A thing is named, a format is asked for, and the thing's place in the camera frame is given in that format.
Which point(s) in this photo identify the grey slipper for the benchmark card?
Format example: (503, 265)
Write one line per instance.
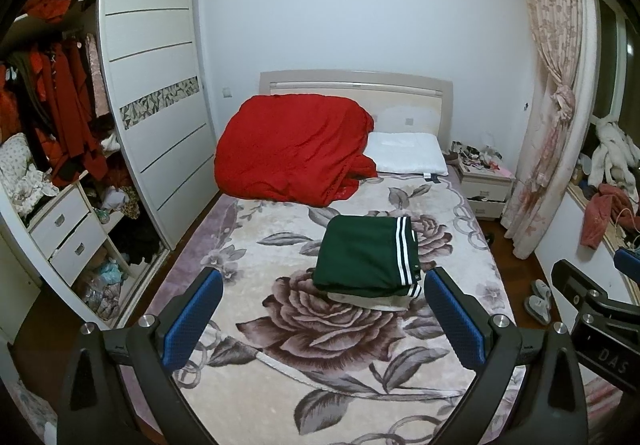
(536, 310)
(541, 288)

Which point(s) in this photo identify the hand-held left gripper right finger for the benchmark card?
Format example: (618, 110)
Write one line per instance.
(455, 320)

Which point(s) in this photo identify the white nightstand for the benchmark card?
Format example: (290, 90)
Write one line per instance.
(485, 190)

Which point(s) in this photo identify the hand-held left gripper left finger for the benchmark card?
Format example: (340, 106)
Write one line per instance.
(192, 320)

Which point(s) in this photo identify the beige wooden bed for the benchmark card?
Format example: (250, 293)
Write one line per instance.
(400, 95)

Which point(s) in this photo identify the bed with floral blanket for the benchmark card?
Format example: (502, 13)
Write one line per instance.
(280, 325)

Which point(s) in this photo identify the dusty red garment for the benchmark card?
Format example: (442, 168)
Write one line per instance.
(602, 215)

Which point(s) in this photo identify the loose pink floral curtain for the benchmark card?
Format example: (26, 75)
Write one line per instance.
(600, 400)

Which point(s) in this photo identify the green varsity jacket white sleeves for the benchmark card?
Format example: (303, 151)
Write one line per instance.
(360, 255)

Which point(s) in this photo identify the tied pink floral curtain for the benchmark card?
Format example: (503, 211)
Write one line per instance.
(555, 75)

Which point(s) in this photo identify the dark shoe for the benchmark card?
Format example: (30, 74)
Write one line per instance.
(488, 240)

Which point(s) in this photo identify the white plush toy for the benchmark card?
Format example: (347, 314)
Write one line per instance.
(612, 155)

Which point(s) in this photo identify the floral bedding in wardrobe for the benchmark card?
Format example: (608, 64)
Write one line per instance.
(22, 170)

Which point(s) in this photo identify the red quilt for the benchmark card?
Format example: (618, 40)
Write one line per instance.
(290, 150)

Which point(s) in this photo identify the white pillow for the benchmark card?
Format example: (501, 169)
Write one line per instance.
(407, 155)

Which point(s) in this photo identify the window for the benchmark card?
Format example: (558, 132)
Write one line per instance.
(612, 65)

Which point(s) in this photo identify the white wardrobe sliding door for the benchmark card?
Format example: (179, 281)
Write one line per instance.
(155, 50)

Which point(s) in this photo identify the hanging red clothes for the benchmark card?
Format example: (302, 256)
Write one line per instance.
(65, 100)

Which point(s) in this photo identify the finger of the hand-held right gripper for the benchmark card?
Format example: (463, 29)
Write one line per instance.
(575, 285)
(630, 265)

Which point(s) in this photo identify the white wardrobe drawer unit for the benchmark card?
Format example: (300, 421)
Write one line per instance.
(65, 230)

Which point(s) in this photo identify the clothes pile in wardrobe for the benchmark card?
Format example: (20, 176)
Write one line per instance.
(130, 240)

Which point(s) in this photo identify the nightstand clutter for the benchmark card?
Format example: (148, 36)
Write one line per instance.
(475, 157)

